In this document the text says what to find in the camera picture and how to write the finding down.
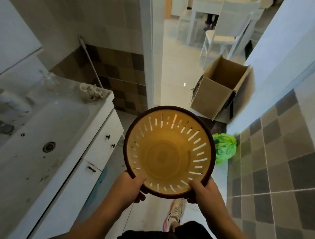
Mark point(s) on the person's right hand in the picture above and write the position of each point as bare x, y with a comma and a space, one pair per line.
208, 197

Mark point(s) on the person's left hand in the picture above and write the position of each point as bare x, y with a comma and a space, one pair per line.
126, 188

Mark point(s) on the person's right thumb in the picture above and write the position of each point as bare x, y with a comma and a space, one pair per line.
195, 187

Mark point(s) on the person's left thumb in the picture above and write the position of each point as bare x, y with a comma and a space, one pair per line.
138, 180

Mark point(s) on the yellow slotted basket brown rim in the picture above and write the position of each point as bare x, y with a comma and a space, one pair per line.
169, 157

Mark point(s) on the person's right forearm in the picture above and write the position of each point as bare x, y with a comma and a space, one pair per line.
224, 221

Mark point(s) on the person's left forearm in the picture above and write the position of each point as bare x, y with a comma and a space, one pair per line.
96, 219

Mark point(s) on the person's sneaker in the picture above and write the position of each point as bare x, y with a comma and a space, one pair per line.
176, 212

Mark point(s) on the person's leg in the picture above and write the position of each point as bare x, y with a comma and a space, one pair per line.
174, 225

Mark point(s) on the green plastic bag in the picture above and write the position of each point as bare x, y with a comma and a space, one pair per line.
224, 147

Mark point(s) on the person's black shorts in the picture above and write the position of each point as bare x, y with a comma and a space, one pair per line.
172, 232

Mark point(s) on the white vanity cabinet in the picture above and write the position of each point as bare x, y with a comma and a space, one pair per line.
81, 182

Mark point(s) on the dark door mat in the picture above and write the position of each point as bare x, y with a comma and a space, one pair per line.
216, 124

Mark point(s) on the open cardboard box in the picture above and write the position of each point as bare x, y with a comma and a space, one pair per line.
213, 97

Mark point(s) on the metal sink drain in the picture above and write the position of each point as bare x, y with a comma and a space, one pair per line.
49, 147

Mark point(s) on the crumpled grey rag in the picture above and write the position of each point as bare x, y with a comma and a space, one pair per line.
91, 91

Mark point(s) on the white ceramic sink basin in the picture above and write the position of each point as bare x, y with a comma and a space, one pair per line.
37, 137

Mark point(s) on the white chair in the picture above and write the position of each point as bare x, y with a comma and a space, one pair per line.
227, 32

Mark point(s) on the white table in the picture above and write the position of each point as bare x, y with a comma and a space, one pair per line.
209, 6

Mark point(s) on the white door frame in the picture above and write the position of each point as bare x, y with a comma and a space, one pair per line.
152, 49

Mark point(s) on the white wall cabinet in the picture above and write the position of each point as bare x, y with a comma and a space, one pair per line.
14, 32

